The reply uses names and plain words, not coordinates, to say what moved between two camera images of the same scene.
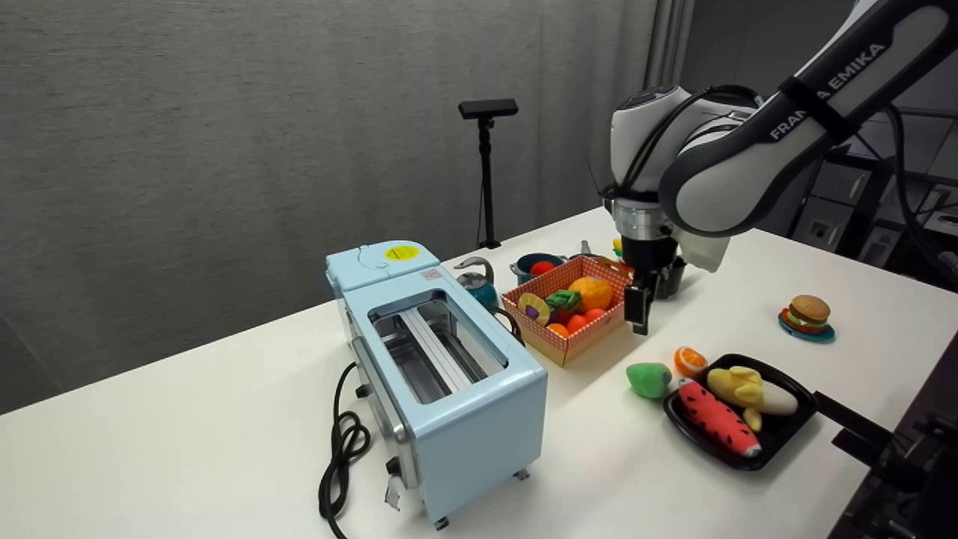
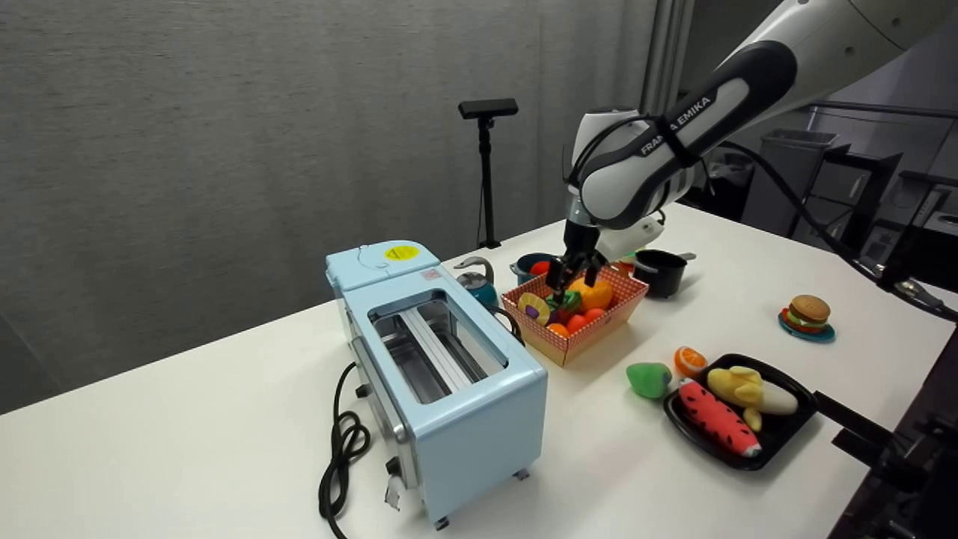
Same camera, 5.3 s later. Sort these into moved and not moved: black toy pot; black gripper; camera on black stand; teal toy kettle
Moved: black gripper
Not moved: teal toy kettle; black toy pot; camera on black stand
